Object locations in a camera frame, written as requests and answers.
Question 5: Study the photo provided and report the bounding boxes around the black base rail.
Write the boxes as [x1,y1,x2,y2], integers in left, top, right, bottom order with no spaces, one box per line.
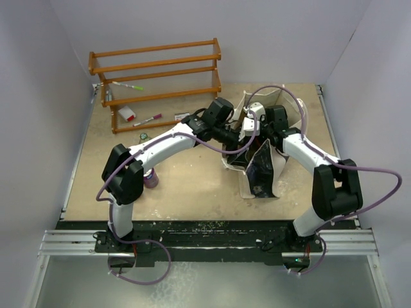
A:
[93,220,323,267]

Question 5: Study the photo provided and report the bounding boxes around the small white red label card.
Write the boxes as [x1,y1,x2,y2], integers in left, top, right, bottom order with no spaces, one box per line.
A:
[174,112,190,121]

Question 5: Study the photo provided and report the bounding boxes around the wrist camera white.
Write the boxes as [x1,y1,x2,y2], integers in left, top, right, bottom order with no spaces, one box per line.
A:
[243,102,266,121]
[240,117,260,139]

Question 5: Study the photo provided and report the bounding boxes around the purple cable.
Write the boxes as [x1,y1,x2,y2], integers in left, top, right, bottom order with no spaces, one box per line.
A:
[245,85,403,277]
[96,118,258,285]

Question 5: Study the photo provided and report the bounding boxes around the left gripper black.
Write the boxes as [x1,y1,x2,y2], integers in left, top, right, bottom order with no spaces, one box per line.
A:
[212,123,252,167]

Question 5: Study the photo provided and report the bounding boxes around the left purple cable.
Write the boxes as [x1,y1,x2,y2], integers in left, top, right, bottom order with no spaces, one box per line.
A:
[96,118,258,285]

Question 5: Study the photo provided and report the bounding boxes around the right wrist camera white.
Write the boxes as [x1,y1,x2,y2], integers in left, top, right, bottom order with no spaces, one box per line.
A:
[243,102,266,121]

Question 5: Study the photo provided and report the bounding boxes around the wooden shelf rack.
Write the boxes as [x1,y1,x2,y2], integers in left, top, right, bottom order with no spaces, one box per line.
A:
[88,38,222,133]

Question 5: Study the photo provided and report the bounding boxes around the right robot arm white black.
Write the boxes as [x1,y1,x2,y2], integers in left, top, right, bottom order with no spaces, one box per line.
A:
[260,105,363,251]

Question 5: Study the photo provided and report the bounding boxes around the purple soda can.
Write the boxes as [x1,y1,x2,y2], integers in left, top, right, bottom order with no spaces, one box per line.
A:
[143,168,159,189]

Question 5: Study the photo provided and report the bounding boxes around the clear bottle green cap left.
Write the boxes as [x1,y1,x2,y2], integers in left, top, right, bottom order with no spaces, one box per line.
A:
[139,133,151,144]

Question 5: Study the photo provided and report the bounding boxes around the grey metal clips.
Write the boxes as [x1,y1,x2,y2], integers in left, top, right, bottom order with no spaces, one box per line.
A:
[105,90,112,101]

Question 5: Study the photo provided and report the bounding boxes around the white red eraser box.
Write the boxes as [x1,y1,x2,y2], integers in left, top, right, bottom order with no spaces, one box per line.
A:
[118,106,136,122]

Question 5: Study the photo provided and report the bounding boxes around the purple capped marker pen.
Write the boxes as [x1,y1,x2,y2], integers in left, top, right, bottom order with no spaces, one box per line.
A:
[132,114,162,127]

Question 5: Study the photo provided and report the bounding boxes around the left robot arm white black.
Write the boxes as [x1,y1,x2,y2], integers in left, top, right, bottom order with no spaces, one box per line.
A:
[101,98,257,252]

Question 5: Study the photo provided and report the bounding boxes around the cream canvas tote bag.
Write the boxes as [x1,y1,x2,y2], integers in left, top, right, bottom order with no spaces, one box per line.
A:
[222,85,308,199]

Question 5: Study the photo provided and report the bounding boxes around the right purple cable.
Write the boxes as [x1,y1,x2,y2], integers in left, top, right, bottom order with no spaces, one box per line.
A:
[245,85,403,277]

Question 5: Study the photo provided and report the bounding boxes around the green capped marker pen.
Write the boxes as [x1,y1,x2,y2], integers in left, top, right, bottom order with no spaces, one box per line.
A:
[112,81,144,91]

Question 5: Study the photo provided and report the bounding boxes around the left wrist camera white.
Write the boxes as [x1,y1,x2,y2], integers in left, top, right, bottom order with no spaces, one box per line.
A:
[240,117,260,139]

